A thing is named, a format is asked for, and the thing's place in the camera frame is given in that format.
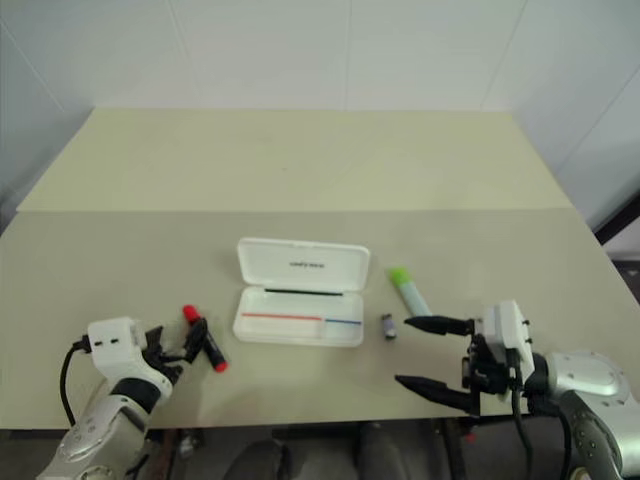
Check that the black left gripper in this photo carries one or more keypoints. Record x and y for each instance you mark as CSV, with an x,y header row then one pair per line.
x,y
157,362

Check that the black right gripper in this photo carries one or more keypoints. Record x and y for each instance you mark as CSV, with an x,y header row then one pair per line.
x,y
487,372

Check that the red and black marker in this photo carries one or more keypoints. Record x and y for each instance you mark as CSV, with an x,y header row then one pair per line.
x,y
215,356

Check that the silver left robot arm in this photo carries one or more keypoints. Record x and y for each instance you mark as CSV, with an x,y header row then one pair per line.
x,y
92,432

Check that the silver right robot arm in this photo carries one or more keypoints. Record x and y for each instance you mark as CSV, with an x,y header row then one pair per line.
x,y
595,380

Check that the green capped pale marker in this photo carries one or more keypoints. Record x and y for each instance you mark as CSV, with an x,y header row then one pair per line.
x,y
408,292

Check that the white plastic pencil case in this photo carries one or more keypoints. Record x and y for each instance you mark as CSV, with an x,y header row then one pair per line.
x,y
300,260

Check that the small grey purple eraser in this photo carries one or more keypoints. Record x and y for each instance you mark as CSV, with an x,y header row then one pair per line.
x,y
389,327

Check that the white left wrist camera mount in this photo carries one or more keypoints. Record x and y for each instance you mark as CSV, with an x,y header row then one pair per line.
x,y
107,345

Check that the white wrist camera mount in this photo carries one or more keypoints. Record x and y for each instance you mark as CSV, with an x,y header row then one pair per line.
x,y
510,325
107,345

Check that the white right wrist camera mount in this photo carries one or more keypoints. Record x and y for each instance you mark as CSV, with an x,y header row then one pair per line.
x,y
510,325

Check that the black metal frame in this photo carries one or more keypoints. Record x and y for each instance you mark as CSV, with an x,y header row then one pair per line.
x,y
617,220

